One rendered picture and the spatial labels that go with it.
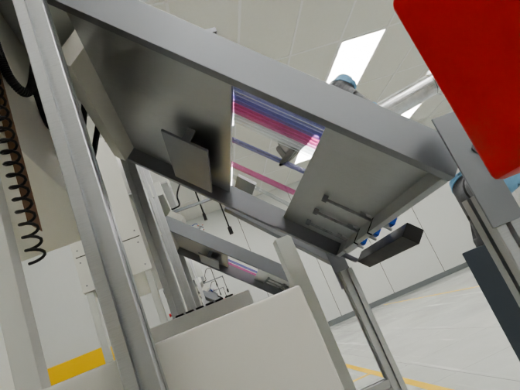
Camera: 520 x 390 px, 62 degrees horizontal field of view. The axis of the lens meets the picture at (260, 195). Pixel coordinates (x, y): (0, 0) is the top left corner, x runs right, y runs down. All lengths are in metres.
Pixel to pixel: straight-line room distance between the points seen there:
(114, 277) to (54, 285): 3.66
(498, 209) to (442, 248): 9.25
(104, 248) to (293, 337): 0.26
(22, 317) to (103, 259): 0.13
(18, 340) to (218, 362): 0.25
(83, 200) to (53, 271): 3.66
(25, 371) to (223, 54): 0.51
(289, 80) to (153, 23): 0.23
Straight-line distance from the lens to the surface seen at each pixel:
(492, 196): 0.65
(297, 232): 1.30
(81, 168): 0.60
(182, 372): 0.57
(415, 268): 9.57
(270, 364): 0.57
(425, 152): 0.69
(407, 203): 0.82
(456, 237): 10.10
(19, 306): 0.63
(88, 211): 0.59
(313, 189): 1.02
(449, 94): 0.34
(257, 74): 0.68
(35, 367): 0.62
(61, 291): 4.18
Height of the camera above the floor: 0.60
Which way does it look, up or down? 15 degrees up
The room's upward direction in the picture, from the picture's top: 23 degrees counter-clockwise
